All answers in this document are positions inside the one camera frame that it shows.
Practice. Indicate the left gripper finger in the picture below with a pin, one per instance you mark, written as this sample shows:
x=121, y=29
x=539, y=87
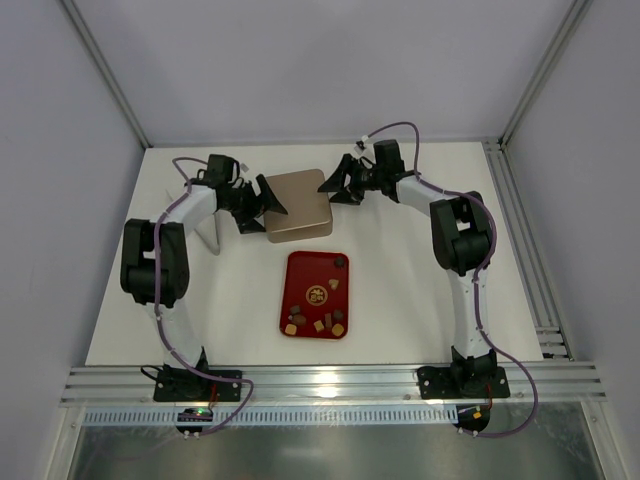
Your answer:
x=250, y=225
x=268, y=199

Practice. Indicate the gold tin lid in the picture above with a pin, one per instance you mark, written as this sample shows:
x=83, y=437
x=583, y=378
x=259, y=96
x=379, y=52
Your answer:
x=297, y=192

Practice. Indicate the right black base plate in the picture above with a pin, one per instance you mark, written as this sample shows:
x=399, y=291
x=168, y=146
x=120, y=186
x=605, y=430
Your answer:
x=452, y=382

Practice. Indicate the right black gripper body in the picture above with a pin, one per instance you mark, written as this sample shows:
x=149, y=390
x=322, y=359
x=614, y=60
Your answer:
x=353, y=178

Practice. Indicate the aluminium right side rail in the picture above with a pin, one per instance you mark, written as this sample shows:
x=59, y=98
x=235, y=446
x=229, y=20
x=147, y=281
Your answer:
x=543, y=306

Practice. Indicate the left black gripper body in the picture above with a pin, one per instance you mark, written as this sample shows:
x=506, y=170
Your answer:
x=248, y=205

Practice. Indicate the slotted cable duct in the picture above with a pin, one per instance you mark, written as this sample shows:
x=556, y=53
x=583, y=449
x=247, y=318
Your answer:
x=272, y=415

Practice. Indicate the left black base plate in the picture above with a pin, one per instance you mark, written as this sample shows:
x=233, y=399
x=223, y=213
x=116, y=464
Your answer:
x=225, y=387

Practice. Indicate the aluminium front rail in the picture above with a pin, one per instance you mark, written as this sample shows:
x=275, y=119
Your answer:
x=555, y=381

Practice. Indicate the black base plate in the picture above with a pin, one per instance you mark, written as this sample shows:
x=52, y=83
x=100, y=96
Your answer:
x=225, y=387
x=452, y=382

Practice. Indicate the gold tin box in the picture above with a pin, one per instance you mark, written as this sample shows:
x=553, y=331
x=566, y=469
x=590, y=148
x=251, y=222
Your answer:
x=281, y=228

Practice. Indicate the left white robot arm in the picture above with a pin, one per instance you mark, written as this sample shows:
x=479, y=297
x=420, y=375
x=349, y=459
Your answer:
x=155, y=268

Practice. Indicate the aluminium rail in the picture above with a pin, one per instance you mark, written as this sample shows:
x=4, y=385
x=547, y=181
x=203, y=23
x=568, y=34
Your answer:
x=555, y=381
x=543, y=306

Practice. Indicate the red rectangular tray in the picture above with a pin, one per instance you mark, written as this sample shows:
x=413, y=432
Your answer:
x=306, y=284

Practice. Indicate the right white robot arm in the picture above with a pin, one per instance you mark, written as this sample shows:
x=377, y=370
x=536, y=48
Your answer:
x=463, y=241

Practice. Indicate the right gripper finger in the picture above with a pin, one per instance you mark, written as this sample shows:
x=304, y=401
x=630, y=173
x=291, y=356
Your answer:
x=346, y=198
x=337, y=181

